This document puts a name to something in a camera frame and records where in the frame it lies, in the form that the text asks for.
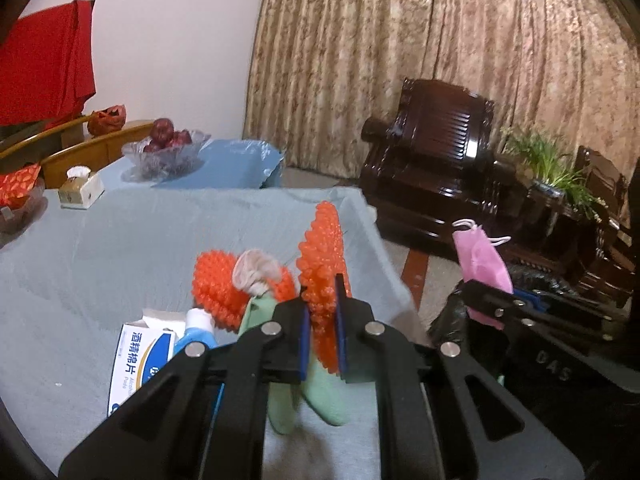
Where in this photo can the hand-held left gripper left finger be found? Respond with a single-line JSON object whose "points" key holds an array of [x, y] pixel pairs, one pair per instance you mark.
{"points": [[303, 345]]}

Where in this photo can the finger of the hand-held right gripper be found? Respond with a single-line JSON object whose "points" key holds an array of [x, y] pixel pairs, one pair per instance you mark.
{"points": [[527, 297], [495, 300]]}

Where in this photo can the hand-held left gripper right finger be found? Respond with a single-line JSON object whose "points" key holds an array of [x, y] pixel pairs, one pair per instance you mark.
{"points": [[341, 325]]}

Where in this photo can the pink face mask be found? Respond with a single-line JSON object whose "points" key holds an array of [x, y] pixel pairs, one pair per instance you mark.
{"points": [[480, 260]]}

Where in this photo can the black-lined trash bin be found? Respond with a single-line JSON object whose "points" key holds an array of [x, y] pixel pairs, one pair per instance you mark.
{"points": [[447, 320]]}

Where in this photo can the green glove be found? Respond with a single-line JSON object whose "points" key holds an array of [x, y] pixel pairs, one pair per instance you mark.
{"points": [[325, 400]]}

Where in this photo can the orange foam fruit net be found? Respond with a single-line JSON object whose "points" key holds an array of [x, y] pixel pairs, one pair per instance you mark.
{"points": [[215, 285], [322, 250]]}

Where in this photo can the beige paper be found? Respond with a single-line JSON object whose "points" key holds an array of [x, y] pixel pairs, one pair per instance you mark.
{"points": [[255, 270]]}

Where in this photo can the blue and white paper cup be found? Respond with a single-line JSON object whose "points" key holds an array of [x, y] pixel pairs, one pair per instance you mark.
{"points": [[197, 335]]}

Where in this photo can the white cardboard box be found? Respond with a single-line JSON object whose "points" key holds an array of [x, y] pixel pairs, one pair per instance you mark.
{"points": [[140, 360]]}

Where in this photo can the dark wooden side table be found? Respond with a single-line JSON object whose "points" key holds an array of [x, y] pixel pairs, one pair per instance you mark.
{"points": [[550, 225]]}

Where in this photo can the dark wooden armchair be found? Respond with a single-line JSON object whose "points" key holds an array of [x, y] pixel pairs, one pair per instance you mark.
{"points": [[430, 180], [600, 185]]}

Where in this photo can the green potted plant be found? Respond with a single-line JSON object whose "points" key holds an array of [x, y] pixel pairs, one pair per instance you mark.
{"points": [[542, 160]]}

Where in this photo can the light blue tablecloth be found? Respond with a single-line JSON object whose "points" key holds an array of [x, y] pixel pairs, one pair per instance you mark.
{"points": [[235, 165]]}

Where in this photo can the grey tablecloth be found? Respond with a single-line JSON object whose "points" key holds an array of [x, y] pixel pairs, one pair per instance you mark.
{"points": [[125, 240]]}

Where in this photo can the glass fruit bowl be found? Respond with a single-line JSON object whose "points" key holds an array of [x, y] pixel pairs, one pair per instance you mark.
{"points": [[170, 160]]}

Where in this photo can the red apple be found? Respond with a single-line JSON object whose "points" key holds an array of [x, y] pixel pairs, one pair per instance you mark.
{"points": [[182, 138], [162, 130], [151, 146]]}

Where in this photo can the beige tissue box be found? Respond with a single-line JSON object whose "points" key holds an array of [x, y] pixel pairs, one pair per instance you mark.
{"points": [[80, 190]]}

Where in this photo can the wooden tv cabinet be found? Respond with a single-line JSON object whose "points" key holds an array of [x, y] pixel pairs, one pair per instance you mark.
{"points": [[100, 152]]}

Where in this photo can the beige patterned curtain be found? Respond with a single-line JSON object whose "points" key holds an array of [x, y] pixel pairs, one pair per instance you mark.
{"points": [[400, 25]]}

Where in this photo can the red plastic bag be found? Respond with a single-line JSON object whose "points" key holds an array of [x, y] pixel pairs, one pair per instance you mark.
{"points": [[106, 121]]}

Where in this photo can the glass snack bowl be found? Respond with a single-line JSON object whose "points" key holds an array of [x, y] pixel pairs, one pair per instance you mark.
{"points": [[20, 217]]}

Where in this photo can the red cloth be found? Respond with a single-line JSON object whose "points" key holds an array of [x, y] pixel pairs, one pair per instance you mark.
{"points": [[45, 60]]}

